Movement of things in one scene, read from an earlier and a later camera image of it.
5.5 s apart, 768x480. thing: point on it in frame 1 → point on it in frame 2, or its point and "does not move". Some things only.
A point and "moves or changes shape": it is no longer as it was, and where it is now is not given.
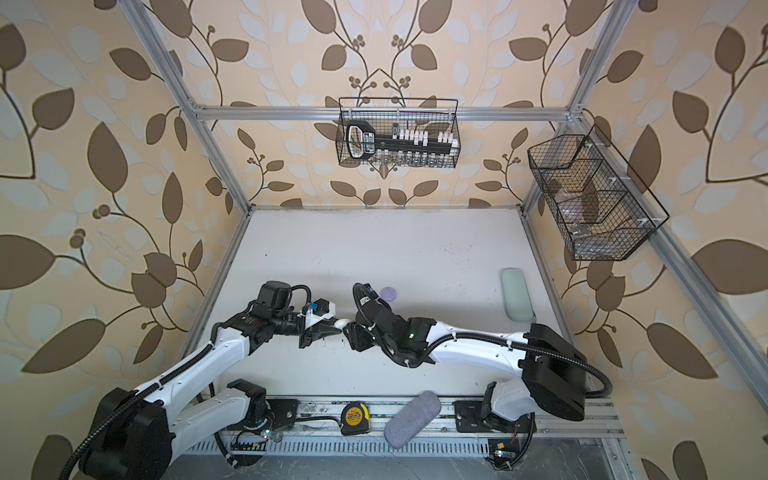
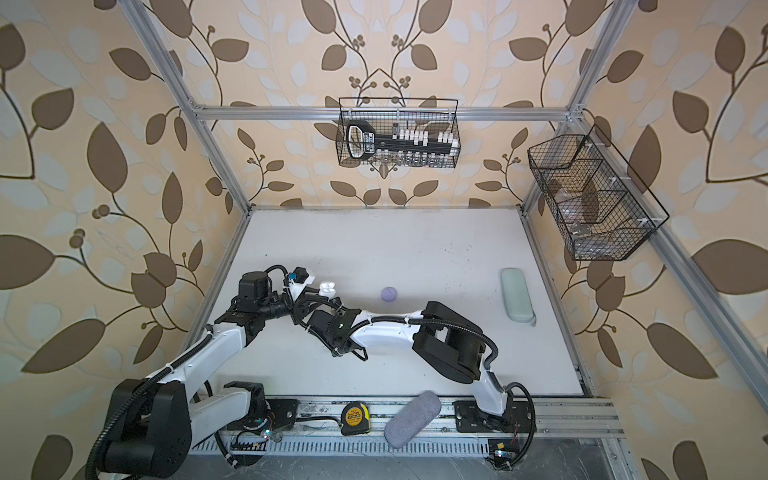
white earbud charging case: (341, 323) moves or changes shape
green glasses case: (516, 296) does not move
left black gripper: (312, 335) → (302, 307)
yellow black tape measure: (355, 418) does not move
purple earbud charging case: (388, 294) does not move
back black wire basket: (397, 132) does not move
